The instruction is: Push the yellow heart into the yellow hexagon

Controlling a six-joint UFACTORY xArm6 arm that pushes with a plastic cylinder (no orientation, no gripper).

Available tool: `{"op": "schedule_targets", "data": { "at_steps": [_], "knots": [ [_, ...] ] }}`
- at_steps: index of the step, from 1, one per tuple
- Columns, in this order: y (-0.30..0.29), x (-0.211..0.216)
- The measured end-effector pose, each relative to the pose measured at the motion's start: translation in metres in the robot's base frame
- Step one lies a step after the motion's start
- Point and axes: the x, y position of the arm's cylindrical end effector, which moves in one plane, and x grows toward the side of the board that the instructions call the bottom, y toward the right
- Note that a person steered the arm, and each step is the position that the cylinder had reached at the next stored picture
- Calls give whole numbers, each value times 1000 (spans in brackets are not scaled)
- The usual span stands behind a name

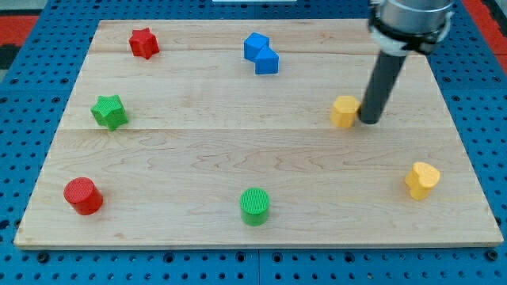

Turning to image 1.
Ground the green star block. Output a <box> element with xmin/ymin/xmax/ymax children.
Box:
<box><xmin>90</xmin><ymin>94</ymin><xmax>128</xmax><ymax>131</ymax></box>

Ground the red cylinder block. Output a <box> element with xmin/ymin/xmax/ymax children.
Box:
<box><xmin>63</xmin><ymin>177</ymin><xmax>103</xmax><ymax>215</ymax></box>

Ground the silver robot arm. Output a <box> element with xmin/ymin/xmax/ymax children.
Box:
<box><xmin>358</xmin><ymin>0</ymin><xmax>454</xmax><ymax>124</ymax></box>

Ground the blue cube block front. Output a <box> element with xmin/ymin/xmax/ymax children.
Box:
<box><xmin>254</xmin><ymin>46</ymin><xmax>279</xmax><ymax>74</ymax></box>

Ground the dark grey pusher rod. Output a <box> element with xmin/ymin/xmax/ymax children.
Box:
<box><xmin>358</xmin><ymin>51</ymin><xmax>406</xmax><ymax>124</ymax></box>

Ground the wooden board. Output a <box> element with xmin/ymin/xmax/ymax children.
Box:
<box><xmin>14</xmin><ymin>19</ymin><xmax>503</xmax><ymax>250</ymax></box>

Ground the blue cube block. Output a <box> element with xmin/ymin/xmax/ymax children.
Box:
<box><xmin>243</xmin><ymin>32</ymin><xmax>269</xmax><ymax>61</ymax></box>
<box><xmin>254</xmin><ymin>46</ymin><xmax>279</xmax><ymax>74</ymax></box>

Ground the green cylinder block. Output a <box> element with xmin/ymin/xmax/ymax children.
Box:
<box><xmin>239</xmin><ymin>188</ymin><xmax>270</xmax><ymax>226</ymax></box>

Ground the blue cube block rear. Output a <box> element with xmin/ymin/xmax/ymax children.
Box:
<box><xmin>243</xmin><ymin>32</ymin><xmax>269</xmax><ymax>61</ymax></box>

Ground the yellow heart block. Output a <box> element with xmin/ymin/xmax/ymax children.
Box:
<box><xmin>404</xmin><ymin>161</ymin><xmax>441</xmax><ymax>201</ymax></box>

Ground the yellow hexagon block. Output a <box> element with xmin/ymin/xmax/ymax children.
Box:
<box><xmin>330</xmin><ymin>96</ymin><xmax>360</xmax><ymax>128</ymax></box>

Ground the red star block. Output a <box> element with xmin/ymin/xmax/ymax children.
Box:
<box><xmin>129</xmin><ymin>28</ymin><xmax>160</xmax><ymax>59</ymax></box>

